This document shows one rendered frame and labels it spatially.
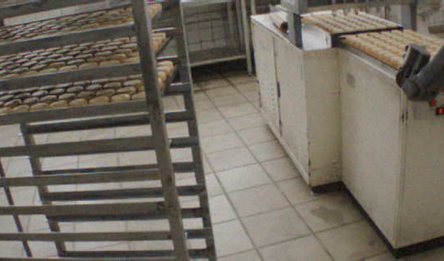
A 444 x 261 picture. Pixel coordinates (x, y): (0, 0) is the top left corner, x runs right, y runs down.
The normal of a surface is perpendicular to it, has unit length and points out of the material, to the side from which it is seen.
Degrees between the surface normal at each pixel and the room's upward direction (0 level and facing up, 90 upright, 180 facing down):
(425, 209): 90
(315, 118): 90
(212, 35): 90
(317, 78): 90
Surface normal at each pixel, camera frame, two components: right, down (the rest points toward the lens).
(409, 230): 0.14, 0.36
